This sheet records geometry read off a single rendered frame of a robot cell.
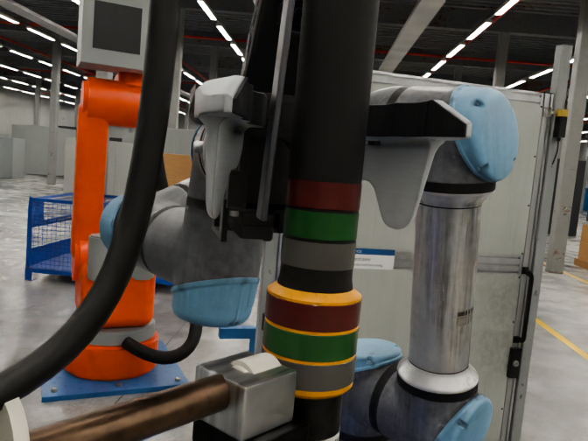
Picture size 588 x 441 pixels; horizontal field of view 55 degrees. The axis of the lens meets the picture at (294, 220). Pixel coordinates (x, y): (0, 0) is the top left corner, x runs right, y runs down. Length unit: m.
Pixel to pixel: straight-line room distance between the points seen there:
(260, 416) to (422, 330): 0.60
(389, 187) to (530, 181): 2.26
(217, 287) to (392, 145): 0.25
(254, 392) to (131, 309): 3.89
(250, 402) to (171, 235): 0.32
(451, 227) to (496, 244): 1.72
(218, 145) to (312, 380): 0.11
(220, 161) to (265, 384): 0.09
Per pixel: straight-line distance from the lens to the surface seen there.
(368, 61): 0.25
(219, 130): 0.24
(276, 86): 0.24
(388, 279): 2.27
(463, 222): 0.76
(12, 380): 0.18
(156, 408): 0.21
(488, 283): 2.49
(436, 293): 0.79
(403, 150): 0.27
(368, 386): 0.91
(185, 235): 0.50
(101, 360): 4.14
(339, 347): 0.25
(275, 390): 0.23
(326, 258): 0.24
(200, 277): 0.49
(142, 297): 4.10
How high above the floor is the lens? 1.63
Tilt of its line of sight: 6 degrees down
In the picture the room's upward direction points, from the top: 5 degrees clockwise
